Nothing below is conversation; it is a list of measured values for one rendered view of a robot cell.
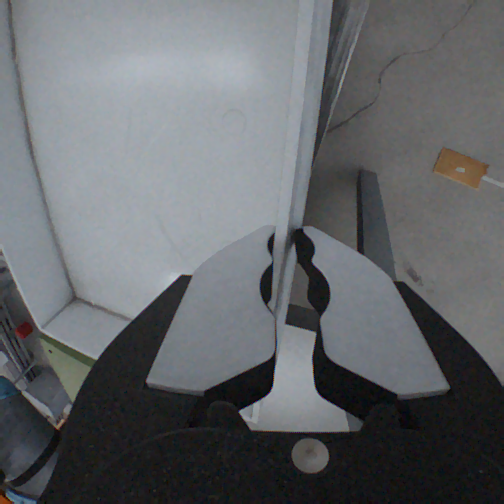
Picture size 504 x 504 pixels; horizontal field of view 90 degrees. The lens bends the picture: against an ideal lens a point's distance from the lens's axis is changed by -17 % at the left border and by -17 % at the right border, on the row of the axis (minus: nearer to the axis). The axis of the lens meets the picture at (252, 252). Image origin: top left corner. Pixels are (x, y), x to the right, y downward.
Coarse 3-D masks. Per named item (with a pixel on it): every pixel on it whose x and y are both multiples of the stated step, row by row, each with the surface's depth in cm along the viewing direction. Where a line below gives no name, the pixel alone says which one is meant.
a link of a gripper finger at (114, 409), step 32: (160, 320) 7; (128, 352) 6; (96, 384) 6; (128, 384) 6; (96, 416) 5; (128, 416) 5; (160, 416) 5; (192, 416) 5; (64, 448) 4; (96, 448) 5; (64, 480) 4
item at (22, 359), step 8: (0, 304) 63; (0, 312) 63; (8, 312) 65; (0, 320) 64; (8, 320) 66; (0, 328) 64; (8, 328) 66; (0, 336) 65; (8, 336) 68; (16, 336) 70; (8, 344) 68; (16, 344) 71; (16, 352) 72; (24, 352) 75; (16, 360) 72; (24, 360) 76; (24, 368) 77; (32, 368) 80; (24, 376) 77; (32, 376) 81; (56, 424) 101
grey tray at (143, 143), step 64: (0, 0) 12; (64, 0) 12; (128, 0) 12; (192, 0) 11; (256, 0) 10; (320, 0) 7; (0, 64) 14; (64, 64) 14; (128, 64) 13; (192, 64) 13; (256, 64) 12; (320, 64) 10; (0, 128) 16; (64, 128) 17; (128, 128) 15; (192, 128) 14; (256, 128) 13; (0, 192) 17; (64, 192) 20; (128, 192) 18; (192, 192) 16; (256, 192) 15; (64, 256) 24; (128, 256) 21; (192, 256) 19; (64, 320) 24; (128, 320) 25
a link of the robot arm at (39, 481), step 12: (60, 432) 40; (48, 444) 35; (60, 444) 37; (48, 456) 34; (36, 468) 32; (48, 468) 33; (12, 480) 30; (24, 480) 31; (36, 480) 31; (48, 480) 32; (12, 492) 30; (24, 492) 31; (36, 492) 31
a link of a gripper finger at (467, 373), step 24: (408, 288) 8; (432, 312) 7; (432, 336) 7; (456, 336) 7; (456, 360) 6; (480, 360) 6; (456, 384) 6; (480, 384) 5; (408, 408) 5; (432, 408) 5; (456, 408) 5; (480, 408) 5; (456, 432) 5; (480, 432) 5
